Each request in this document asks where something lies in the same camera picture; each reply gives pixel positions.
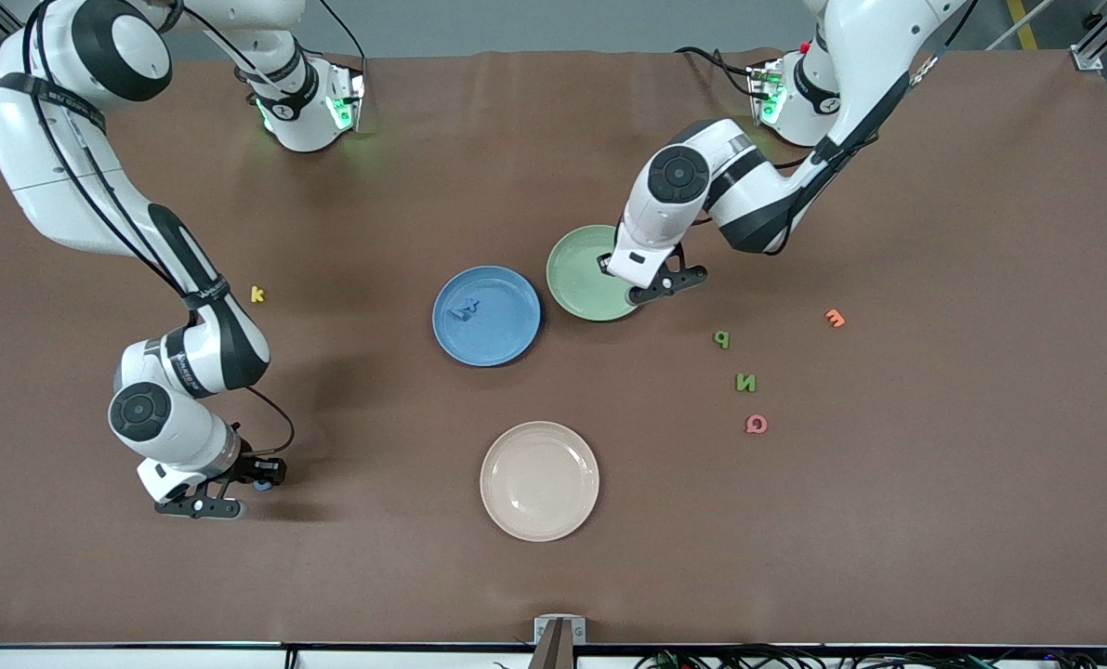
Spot green plate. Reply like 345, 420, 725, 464
546, 224, 654, 323

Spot brown table cover sheet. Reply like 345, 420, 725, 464
0, 48, 1107, 649

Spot blue plate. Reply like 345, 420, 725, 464
432, 266, 543, 368

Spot beige plate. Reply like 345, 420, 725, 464
480, 421, 600, 543

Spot black cable along right arm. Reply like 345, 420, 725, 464
28, 0, 296, 456

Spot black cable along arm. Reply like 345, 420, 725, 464
28, 0, 296, 456
692, 28, 944, 229

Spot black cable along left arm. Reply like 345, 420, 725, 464
692, 28, 944, 229

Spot black left arm base cable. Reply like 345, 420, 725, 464
674, 45, 760, 98

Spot black arm base cable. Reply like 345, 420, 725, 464
316, 0, 368, 66
674, 45, 760, 98

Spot white table frame rail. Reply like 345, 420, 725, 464
0, 647, 1107, 669

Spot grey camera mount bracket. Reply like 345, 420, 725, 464
534, 615, 587, 645

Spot dark camera mount pole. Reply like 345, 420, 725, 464
527, 619, 578, 669

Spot black right arm base cable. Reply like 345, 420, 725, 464
316, 0, 368, 66

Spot black cable bundle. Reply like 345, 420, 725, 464
635, 644, 1107, 669

